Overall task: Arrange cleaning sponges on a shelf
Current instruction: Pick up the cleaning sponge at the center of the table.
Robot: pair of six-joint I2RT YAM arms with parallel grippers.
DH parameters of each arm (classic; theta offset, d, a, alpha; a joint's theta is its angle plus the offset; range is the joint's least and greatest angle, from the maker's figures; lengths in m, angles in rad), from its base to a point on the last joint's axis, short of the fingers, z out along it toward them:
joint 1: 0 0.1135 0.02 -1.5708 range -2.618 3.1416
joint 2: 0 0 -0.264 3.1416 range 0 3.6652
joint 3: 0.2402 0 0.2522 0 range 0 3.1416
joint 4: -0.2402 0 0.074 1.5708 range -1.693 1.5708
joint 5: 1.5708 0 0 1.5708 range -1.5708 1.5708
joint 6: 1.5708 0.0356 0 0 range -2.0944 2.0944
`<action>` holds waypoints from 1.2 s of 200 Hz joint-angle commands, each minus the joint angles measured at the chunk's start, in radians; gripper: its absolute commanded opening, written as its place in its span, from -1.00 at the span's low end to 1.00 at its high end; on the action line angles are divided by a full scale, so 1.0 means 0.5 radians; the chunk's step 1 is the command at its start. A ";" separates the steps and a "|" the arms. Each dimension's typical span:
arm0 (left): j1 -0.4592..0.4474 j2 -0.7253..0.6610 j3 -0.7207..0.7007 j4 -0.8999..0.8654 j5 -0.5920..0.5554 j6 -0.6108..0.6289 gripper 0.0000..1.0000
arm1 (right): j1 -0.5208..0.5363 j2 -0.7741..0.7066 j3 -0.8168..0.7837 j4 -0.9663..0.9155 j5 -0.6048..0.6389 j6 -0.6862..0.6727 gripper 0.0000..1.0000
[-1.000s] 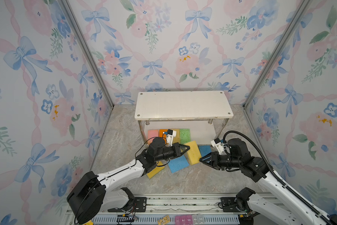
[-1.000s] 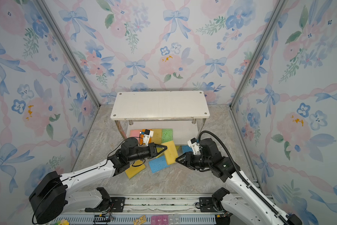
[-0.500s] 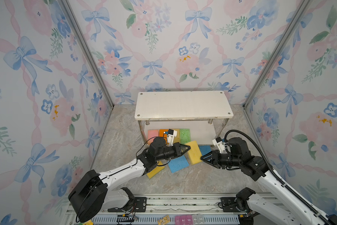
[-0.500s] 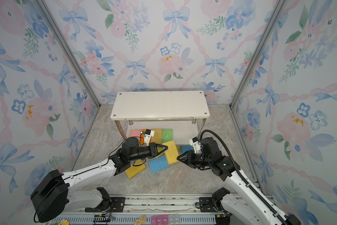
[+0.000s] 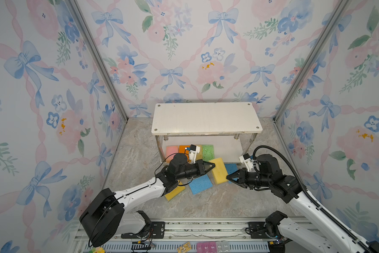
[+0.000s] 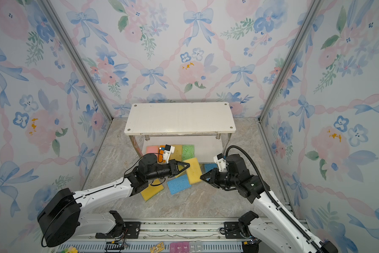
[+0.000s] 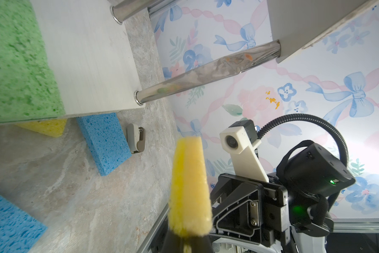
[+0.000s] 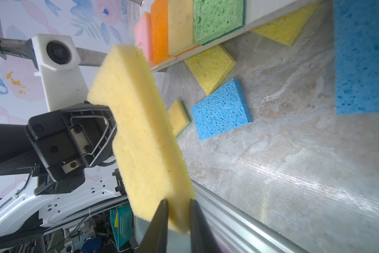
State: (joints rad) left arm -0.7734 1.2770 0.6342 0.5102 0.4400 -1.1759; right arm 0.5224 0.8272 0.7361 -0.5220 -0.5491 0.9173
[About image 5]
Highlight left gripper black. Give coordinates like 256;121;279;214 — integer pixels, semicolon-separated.
176;160;214;182

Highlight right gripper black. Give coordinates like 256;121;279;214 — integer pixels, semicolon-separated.
225;167;271;188

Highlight dark yellow sponge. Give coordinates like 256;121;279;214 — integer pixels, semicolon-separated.
210;158;228;184

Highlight yellow sponge bottom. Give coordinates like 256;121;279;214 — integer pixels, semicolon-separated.
195;145;203;161

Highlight green sponge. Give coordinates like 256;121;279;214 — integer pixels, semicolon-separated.
202;144;215;161

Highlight blue sponge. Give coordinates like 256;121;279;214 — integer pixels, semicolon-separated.
225;163;239;175
189;175;213;195

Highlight white two-tier shelf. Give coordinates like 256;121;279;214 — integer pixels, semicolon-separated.
152;102;263;163

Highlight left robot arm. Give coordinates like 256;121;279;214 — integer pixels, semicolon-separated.
79;153;215;247

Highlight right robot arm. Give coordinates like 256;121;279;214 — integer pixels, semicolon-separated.
226;154;379;253

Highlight blue sponge under pink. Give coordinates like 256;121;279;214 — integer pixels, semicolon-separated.
225;163;239;175

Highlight yellow sponge under orange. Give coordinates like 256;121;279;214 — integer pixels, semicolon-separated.
165;186;186;201

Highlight clear plastic box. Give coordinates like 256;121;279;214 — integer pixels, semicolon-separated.
216;240;230;253

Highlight pink plastic box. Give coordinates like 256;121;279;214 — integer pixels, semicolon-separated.
196;241;218;253

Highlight yellow patterned card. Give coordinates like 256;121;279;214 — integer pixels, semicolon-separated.
177;242;192;253

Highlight yellow green toy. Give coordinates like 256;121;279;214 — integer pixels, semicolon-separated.
88;247;106;253

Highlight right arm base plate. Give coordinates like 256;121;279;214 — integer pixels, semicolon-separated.
245;221;287;240

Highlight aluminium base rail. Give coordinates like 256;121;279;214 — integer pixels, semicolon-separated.
68;217;335;253

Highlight black corrugated cable hose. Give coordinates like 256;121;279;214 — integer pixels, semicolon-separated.
252;145;377;253

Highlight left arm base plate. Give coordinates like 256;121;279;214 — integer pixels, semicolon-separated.
121;221;165;240

